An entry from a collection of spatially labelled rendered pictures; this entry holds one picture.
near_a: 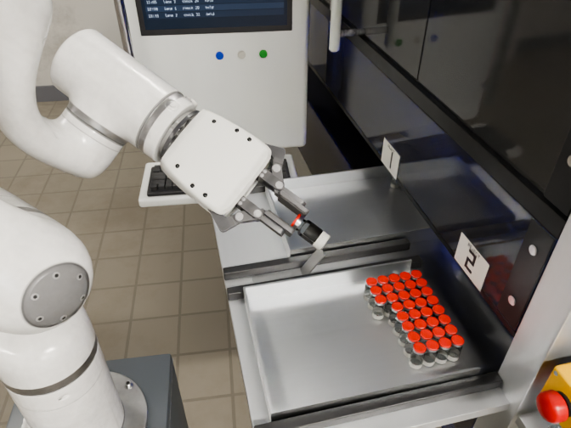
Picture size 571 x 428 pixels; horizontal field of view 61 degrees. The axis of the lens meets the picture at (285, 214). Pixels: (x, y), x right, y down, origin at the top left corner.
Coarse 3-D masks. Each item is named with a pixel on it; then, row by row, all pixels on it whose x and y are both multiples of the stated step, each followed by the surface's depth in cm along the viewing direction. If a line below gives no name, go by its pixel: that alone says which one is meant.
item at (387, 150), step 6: (384, 138) 109; (384, 144) 109; (390, 144) 106; (384, 150) 110; (390, 150) 106; (384, 156) 110; (390, 156) 107; (396, 156) 104; (384, 162) 111; (396, 162) 104; (396, 168) 105; (396, 174) 105
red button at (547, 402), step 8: (544, 392) 63; (552, 392) 63; (536, 400) 64; (544, 400) 63; (552, 400) 62; (560, 400) 62; (544, 408) 63; (552, 408) 61; (560, 408) 61; (544, 416) 63; (552, 416) 62; (560, 416) 61
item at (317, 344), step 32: (256, 288) 91; (288, 288) 93; (320, 288) 95; (352, 288) 95; (256, 320) 89; (288, 320) 89; (320, 320) 89; (352, 320) 89; (384, 320) 89; (256, 352) 82; (288, 352) 83; (320, 352) 83; (352, 352) 83; (384, 352) 83; (288, 384) 78; (320, 384) 78; (352, 384) 78; (384, 384) 78; (416, 384) 75; (288, 416) 72
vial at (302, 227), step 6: (300, 222) 56; (306, 222) 56; (312, 222) 56; (300, 228) 56; (306, 228) 56; (312, 228) 56; (318, 228) 56; (300, 234) 56; (306, 234) 56; (312, 234) 56; (318, 234) 56; (324, 234) 56; (306, 240) 57; (312, 240) 56; (318, 240) 56; (324, 240) 56; (318, 246) 56
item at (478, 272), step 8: (464, 240) 82; (464, 248) 82; (472, 248) 80; (456, 256) 85; (464, 256) 83; (472, 256) 80; (480, 256) 78; (464, 264) 83; (480, 264) 78; (488, 264) 76; (472, 272) 81; (480, 272) 79; (472, 280) 81; (480, 280) 79; (480, 288) 79
